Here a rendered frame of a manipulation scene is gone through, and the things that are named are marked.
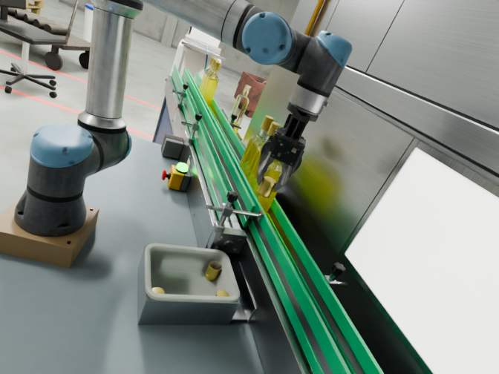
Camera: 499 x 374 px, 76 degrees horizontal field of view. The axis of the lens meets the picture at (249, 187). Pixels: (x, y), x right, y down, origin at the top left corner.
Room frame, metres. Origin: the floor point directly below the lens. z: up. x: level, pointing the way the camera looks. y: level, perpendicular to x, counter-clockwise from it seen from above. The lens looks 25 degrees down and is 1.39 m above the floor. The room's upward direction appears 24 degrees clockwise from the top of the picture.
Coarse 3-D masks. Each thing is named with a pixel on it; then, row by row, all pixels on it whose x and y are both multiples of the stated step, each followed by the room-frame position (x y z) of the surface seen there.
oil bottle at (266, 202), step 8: (272, 168) 0.88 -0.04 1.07; (280, 168) 0.89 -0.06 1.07; (264, 176) 0.89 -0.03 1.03; (272, 176) 0.88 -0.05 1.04; (256, 184) 0.91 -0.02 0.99; (256, 192) 0.89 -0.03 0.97; (272, 192) 0.89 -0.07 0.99; (264, 200) 0.89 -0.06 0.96; (272, 200) 0.90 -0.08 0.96; (264, 208) 0.89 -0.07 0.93
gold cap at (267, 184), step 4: (264, 180) 0.72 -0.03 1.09; (268, 180) 0.73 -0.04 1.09; (272, 180) 0.74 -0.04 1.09; (264, 184) 0.72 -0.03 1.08; (268, 184) 0.72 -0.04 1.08; (272, 184) 0.72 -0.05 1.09; (260, 188) 0.73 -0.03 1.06; (264, 188) 0.72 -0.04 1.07; (268, 188) 0.72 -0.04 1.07; (272, 188) 0.73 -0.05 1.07; (260, 192) 0.72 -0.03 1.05; (264, 192) 0.72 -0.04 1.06; (268, 192) 0.72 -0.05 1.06; (264, 196) 0.72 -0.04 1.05; (268, 196) 0.73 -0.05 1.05
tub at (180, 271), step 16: (160, 256) 0.64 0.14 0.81; (176, 256) 0.66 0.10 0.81; (192, 256) 0.68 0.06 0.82; (208, 256) 0.70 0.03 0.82; (224, 256) 0.71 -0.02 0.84; (160, 272) 0.63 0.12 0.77; (176, 272) 0.65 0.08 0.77; (192, 272) 0.68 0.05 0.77; (224, 272) 0.67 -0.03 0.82; (176, 288) 0.60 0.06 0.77; (192, 288) 0.63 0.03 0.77; (208, 288) 0.65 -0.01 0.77; (224, 288) 0.64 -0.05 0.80
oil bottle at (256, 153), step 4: (260, 144) 1.00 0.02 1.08; (256, 148) 1.01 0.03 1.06; (260, 148) 0.99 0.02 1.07; (252, 152) 1.02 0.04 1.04; (256, 152) 1.00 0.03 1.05; (260, 152) 0.98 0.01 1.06; (252, 156) 1.01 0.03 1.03; (256, 156) 0.99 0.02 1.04; (252, 160) 1.00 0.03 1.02; (256, 160) 0.98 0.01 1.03; (248, 164) 1.02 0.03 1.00; (252, 164) 0.99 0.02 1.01; (248, 168) 1.00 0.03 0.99; (252, 168) 0.98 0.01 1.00; (244, 172) 1.02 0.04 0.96; (248, 172) 0.99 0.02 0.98; (248, 176) 0.98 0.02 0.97; (248, 180) 0.98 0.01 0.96
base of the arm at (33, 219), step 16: (32, 192) 0.56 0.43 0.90; (16, 208) 0.56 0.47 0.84; (32, 208) 0.55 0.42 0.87; (48, 208) 0.56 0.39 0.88; (64, 208) 0.58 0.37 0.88; (80, 208) 0.62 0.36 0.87; (32, 224) 0.54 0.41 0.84; (48, 224) 0.55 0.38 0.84; (64, 224) 0.58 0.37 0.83; (80, 224) 0.61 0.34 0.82
